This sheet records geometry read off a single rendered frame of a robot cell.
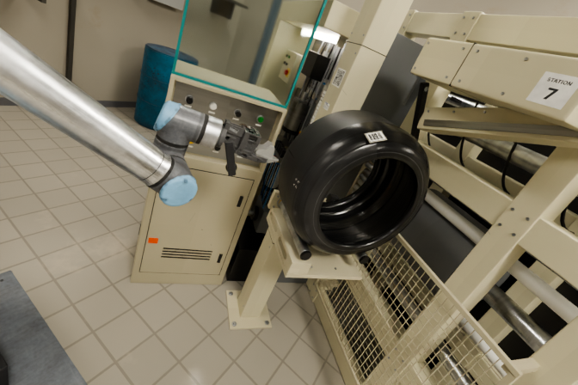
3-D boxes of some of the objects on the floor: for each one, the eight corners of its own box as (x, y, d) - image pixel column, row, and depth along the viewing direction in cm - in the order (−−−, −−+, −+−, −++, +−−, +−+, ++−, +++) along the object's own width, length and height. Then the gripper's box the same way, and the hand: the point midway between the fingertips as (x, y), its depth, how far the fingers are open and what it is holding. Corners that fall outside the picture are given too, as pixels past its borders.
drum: (165, 113, 420) (178, 47, 383) (193, 131, 397) (210, 64, 360) (122, 113, 366) (133, 37, 329) (152, 134, 343) (167, 56, 306)
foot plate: (225, 290, 186) (226, 289, 185) (262, 291, 197) (264, 289, 196) (229, 330, 164) (230, 327, 163) (271, 327, 175) (273, 326, 174)
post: (236, 300, 183) (464, -237, 87) (255, 300, 188) (489, -206, 92) (238, 319, 172) (501, -272, 76) (259, 318, 177) (528, -234, 82)
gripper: (226, 125, 78) (290, 149, 87) (224, 114, 85) (283, 138, 95) (215, 151, 81) (278, 172, 90) (213, 138, 88) (272, 159, 98)
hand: (273, 161), depth 93 cm, fingers closed
